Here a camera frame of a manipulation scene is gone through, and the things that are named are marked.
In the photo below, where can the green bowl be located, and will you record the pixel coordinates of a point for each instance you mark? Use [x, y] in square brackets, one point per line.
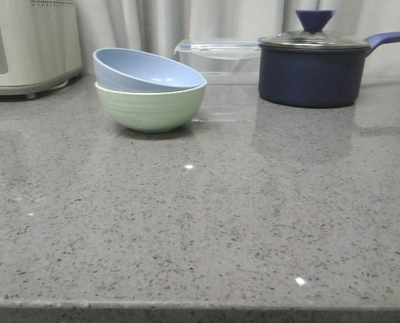
[152, 112]

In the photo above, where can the blue bowl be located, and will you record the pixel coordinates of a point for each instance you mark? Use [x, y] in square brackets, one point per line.
[128, 70]

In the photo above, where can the clear plastic food container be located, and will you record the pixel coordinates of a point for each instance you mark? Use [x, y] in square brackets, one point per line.
[222, 61]

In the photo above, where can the dark blue saucepan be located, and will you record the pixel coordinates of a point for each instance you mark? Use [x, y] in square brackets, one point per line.
[315, 78]

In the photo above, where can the white curtain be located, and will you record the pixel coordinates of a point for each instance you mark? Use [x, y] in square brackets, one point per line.
[158, 26]

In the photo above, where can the glass lid with blue knob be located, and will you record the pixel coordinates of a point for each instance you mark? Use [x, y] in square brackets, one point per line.
[313, 36]

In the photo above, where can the white toaster appliance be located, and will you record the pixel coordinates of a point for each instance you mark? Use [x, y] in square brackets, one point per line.
[39, 46]

